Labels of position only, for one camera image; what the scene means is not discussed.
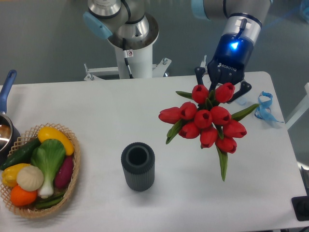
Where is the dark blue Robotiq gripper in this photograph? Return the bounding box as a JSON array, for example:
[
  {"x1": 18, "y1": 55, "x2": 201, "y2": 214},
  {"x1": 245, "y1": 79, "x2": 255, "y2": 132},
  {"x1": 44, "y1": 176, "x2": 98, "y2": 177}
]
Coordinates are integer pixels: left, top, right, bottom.
[{"x1": 194, "y1": 34, "x2": 253, "y2": 104}]

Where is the red tulip bouquet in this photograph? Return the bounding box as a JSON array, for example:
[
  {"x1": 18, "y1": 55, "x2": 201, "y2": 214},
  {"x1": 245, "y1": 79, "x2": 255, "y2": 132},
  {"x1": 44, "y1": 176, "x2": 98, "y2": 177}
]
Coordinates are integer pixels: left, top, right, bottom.
[{"x1": 158, "y1": 83, "x2": 259, "y2": 180}]

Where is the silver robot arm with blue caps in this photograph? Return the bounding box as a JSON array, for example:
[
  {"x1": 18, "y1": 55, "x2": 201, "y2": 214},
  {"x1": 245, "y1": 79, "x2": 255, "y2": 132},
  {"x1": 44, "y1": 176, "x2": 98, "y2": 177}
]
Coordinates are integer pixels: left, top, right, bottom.
[{"x1": 191, "y1": 0, "x2": 273, "y2": 102}]

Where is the dark grey ribbed vase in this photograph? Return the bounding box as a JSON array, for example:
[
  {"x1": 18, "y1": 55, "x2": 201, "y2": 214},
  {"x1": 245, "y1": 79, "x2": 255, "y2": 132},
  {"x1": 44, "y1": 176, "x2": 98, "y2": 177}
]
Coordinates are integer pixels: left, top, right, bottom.
[{"x1": 121, "y1": 142, "x2": 155, "y2": 192}]

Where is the light blue ribbon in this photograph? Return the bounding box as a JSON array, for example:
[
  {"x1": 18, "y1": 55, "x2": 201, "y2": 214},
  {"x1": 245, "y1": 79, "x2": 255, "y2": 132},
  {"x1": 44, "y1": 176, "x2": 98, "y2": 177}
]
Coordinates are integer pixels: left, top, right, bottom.
[{"x1": 233, "y1": 90, "x2": 285, "y2": 124}]

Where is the black device at table edge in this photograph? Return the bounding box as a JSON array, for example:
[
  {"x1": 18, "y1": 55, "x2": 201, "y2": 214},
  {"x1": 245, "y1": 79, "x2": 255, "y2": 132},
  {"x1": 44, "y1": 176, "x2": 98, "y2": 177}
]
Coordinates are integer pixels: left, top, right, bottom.
[{"x1": 291, "y1": 196, "x2": 309, "y2": 221}]

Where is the yellow squash toy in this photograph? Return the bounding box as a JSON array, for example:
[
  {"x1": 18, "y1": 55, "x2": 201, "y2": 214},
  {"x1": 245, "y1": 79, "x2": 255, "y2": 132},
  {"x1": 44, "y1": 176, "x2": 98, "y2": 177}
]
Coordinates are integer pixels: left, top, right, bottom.
[{"x1": 38, "y1": 126, "x2": 74, "y2": 156}]

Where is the purple sweet potato toy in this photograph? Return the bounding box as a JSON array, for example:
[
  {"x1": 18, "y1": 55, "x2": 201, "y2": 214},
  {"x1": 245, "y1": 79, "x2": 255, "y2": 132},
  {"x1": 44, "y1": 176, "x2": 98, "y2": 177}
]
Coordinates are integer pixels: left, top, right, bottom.
[{"x1": 54, "y1": 156, "x2": 73, "y2": 189}]

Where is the green bok choy toy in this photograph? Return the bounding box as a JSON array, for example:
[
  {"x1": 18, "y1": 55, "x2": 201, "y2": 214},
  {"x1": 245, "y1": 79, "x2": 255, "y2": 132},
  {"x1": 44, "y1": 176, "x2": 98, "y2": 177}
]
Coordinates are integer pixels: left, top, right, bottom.
[{"x1": 31, "y1": 139, "x2": 66, "y2": 199}]

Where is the woven wicker basket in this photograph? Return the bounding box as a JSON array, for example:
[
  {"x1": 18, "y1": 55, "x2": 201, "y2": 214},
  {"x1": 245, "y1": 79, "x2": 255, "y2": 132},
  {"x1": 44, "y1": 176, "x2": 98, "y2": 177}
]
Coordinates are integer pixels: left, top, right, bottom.
[{"x1": 0, "y1": 123, "x2": 81, "y2": 218}]

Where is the dark green cucumber toy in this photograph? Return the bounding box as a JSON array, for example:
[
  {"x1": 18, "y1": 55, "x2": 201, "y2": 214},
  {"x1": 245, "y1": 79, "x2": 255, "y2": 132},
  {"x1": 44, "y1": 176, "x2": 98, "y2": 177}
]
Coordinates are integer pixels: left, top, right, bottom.
[{"x1": 0, "y1": 138, "x2": 41, "y2": 171}]

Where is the cream garlic bulb toy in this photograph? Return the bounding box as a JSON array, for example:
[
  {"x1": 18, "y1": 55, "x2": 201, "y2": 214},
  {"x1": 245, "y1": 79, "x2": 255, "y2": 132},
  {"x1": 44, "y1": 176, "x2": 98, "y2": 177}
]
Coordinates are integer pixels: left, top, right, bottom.
[{"x1": 16, "y1": 165, "x2": 44, "y2": 191}]

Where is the green bean pod toy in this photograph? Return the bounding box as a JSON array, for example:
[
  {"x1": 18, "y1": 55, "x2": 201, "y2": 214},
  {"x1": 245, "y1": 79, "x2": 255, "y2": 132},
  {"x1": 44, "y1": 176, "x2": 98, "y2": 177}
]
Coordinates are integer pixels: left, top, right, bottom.
[{"x1": 34, "y1": 192, "x2": 65, "y2": 210}]

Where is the yellow bell pepper toy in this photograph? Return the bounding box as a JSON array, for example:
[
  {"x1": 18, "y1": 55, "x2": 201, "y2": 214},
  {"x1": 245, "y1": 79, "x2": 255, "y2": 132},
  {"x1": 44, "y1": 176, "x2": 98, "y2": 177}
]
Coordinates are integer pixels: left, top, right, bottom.
[{"x1": 1, "y1": 163, "x2": 30, "y2": 187}]

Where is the orange fruit toy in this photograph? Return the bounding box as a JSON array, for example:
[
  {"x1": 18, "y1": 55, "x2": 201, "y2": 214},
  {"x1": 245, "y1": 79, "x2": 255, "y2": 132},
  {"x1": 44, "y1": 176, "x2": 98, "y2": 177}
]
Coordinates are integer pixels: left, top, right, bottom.
[{"x1": 10, "y1": 185, "x2": 37, "y2": 206}]

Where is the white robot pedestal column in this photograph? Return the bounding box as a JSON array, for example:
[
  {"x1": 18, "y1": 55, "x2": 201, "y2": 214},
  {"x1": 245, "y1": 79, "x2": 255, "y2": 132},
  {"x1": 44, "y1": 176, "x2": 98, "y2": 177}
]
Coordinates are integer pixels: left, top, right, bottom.
[{"x1": 114, "y1": 45, "x2": 153, "y2": 79}]

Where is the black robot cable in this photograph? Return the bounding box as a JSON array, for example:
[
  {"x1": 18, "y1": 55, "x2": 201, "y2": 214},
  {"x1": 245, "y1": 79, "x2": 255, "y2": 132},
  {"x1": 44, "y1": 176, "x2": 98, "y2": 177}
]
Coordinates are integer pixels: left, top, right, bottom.
[{"x1": 121, "y1": 38, "x2": 134, "y2": 79}]

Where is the white metal base bracket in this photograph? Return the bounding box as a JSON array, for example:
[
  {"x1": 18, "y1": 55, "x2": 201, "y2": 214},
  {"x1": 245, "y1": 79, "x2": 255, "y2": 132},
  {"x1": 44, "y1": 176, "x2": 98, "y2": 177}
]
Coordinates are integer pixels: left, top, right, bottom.
[{"x1": 84, "y1": 58, "x2": 172, "y2": 81}]

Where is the blue-handled steel saucepan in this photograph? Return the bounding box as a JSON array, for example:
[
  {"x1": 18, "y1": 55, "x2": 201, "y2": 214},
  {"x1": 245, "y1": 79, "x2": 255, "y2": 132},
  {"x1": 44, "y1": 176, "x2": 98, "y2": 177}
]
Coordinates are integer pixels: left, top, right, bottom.
[{"x1": 0, "y1": 70, "x2": 20, "y2": 165}]

